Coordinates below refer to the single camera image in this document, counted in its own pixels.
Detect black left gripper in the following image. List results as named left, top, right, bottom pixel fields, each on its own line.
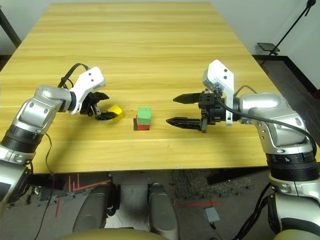
left=80, top=91, right=118, bottom=122

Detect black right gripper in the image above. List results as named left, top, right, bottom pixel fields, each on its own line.
left=165, top=91, right=229, bottom=134

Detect yellow wooden block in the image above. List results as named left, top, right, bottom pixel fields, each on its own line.
left=107, top=104, right=125, bottom=123

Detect green wooden block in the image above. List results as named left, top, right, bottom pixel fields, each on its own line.
left=137, top=106, right=153, bottom=126

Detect red wooden block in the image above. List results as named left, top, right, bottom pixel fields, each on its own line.
left=136, top=114, right=152, bottom=131

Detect grey speckled foam mat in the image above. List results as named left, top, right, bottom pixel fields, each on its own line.
left=171, top=169, right=254, bottom=200

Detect black table leg beam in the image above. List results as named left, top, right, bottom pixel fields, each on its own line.
left=206, top=166, right=272, bottom=186

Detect dark interlocking floor mat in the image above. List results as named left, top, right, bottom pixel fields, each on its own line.
left=36, top=186, right=91, bottom=207

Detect black tripod stand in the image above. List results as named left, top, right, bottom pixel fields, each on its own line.
left=257, top=0, right=317, bottom=56

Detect grey robot right leg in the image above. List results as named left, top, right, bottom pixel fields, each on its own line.
left=149, top=182, right=180, bottom=240

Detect grey robot leg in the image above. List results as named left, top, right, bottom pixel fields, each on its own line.
left=149, top=182, right=180, bottom=240
left=72, top=184, right=112, bottom=233

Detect grey robot left leg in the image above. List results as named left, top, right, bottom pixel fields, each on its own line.
left=72, top=184, right=112, bottom=233

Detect grey foot pedal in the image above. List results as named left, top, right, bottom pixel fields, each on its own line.
left=203, top=206, right=221, bottom=223

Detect wooden side table black legs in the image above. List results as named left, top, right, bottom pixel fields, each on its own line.
left=0, top=7, right=22, bottom=49

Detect olive robot torso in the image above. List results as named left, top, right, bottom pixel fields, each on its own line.
left=57, top=227, right=166, bottom=240

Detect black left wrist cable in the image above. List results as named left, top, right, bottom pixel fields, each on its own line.
left=58, top=62, right=90, bottom=89

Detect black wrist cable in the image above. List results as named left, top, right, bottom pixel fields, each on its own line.
left=58, top=62, right=90, bottom=89
left=216, top=86, right=318, bottom=156

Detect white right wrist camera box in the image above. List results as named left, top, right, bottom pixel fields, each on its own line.
left=201, top=59, right=236, bottom=126

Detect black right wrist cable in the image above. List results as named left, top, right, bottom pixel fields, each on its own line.
left=216, top=86, right=318, bottom=156

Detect black hanging cable bundle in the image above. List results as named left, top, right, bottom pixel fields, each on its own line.
left=234, top=182, right=275, bottom=240

